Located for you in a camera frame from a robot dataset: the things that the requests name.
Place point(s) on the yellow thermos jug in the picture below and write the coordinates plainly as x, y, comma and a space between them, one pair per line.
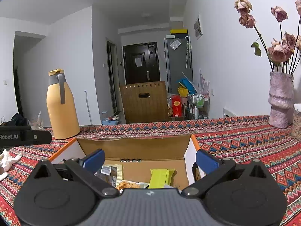
62, 113

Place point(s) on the glass cup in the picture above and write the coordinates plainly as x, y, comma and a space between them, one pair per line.
36, 123

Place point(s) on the patterned tablecloth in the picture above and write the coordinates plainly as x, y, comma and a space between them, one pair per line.
235, 134

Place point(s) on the clear seed container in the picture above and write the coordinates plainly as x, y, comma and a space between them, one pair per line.
296, 122

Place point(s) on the red gift box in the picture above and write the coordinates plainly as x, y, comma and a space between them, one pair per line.
176, 106

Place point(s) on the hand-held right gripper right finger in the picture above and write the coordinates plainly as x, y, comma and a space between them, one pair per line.
207, 161

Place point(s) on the white cotton glove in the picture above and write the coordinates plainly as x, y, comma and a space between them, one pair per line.
8, 161

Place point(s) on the green snack packet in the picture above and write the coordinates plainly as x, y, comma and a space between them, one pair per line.
160, 177

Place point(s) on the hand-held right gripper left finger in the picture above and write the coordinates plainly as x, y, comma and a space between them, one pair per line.
94, 160

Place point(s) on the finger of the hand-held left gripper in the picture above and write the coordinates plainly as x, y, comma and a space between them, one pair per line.
37, 137

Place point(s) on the dark entrance door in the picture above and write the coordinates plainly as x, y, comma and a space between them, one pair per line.
141, 73

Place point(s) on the wall electrical panel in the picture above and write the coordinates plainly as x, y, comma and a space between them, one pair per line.
198, 28

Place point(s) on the grey refrigerator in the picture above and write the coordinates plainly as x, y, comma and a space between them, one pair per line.
176, 68

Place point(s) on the pink ceramic vase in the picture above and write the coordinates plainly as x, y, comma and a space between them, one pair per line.
281, 101

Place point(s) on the large silver snack packet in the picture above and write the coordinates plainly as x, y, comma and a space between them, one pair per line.
112, 174

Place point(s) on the yellow box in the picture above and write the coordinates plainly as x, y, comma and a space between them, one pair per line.
179, 31

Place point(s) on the blue plastic item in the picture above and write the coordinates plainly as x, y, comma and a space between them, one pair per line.
187, 83

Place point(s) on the orange cardboard box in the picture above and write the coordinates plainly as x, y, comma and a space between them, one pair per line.
145, 148

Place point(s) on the dried rose bouquet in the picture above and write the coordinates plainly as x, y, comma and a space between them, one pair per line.
278, 53

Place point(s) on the folded umbrella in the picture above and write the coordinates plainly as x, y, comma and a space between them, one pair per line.
187, 51

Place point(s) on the yellow bag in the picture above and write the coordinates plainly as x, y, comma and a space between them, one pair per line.
182, 91

